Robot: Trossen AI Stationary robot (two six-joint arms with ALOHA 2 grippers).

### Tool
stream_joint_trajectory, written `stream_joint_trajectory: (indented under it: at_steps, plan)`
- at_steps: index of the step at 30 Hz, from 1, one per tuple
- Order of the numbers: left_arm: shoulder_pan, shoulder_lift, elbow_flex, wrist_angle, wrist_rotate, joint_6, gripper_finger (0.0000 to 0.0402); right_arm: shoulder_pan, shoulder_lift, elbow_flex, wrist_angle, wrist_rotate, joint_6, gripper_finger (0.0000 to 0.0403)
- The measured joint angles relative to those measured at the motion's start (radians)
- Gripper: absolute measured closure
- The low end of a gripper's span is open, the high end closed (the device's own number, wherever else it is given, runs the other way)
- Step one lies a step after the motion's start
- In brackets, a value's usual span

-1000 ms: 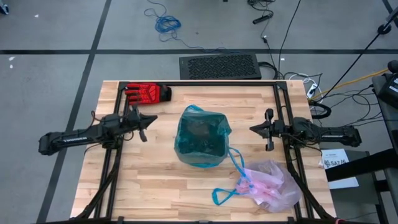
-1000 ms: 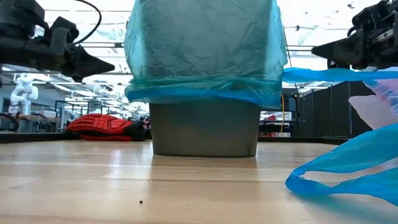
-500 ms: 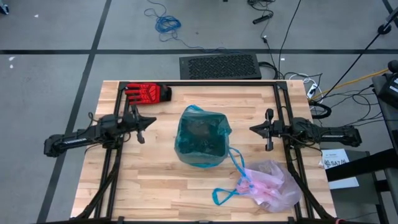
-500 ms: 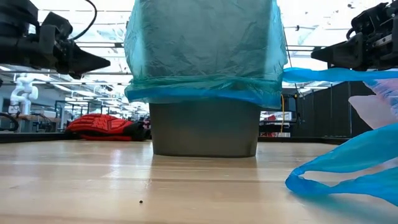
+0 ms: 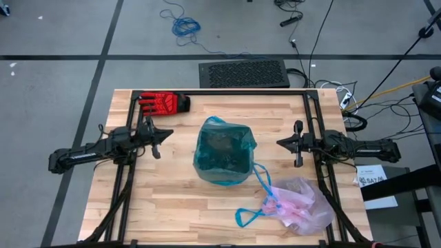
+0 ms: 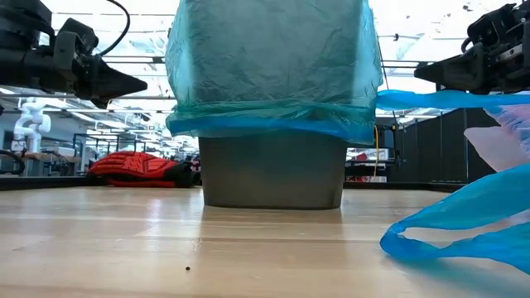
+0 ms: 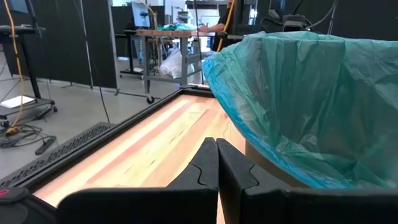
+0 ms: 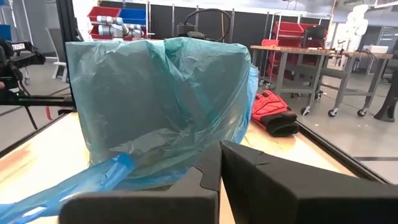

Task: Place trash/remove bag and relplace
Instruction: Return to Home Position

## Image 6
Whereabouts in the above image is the yellow hanging cable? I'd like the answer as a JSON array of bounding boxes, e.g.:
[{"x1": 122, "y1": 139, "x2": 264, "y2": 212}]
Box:
[{"x1": 373, "y1": 126, "x2": 380, "y2": 178}]

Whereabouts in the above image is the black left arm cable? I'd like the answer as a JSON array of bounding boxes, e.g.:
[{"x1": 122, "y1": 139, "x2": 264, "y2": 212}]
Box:
[{"x1": 97, "y1": 0, "x2": 132, "y2": 58}]

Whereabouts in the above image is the grey plastic trash bin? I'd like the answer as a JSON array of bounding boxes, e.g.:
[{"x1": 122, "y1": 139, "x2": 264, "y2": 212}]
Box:
[{"x1": 197, "y1": 132, "x2": 349, "y2": 210}]

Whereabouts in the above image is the ceiling light strip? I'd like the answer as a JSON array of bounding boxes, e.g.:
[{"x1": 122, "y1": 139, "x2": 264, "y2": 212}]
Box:
[{"x1": 103, "y1": 55, "x2": 440, "y2": 68}]

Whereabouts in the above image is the teal plastic trash bag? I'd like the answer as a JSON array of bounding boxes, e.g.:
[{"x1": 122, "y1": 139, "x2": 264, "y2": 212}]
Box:
[{"x1": 164, "y1": 0, "x2": 384, "y2": 146}]

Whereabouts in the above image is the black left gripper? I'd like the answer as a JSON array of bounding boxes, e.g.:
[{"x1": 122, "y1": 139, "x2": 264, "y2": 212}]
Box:
[{"x1": 0, "y1": 43, "x2": 148, "y2": 110}]

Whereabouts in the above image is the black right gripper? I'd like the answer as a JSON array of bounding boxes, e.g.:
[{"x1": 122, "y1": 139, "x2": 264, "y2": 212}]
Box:
[{"x1": 413, "y1": 3, "x2": 530, "y2": 95}]

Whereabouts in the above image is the red and black work glove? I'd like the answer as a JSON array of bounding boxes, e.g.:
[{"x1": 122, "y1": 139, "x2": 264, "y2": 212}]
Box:
[{"x1": 86, "y1": 150, "x2": 202, "y2": 189}]

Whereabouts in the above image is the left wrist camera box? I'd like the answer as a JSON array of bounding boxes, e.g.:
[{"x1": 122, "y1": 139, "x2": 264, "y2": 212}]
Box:
[{"x1": 57, "y1": 17, "x2": 99, "y2": 57}]

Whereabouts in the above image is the blue plastic bag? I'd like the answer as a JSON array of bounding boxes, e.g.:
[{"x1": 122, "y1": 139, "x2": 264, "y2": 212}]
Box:
[{"x1": 375, "y1": 89, "x2": 530, "y2": 276}]

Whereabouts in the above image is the black partition wall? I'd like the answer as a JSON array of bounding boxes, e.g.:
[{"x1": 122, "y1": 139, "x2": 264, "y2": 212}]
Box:
[{"x1": 395, "y1": 108, "x2": 500, "y2": 184}]

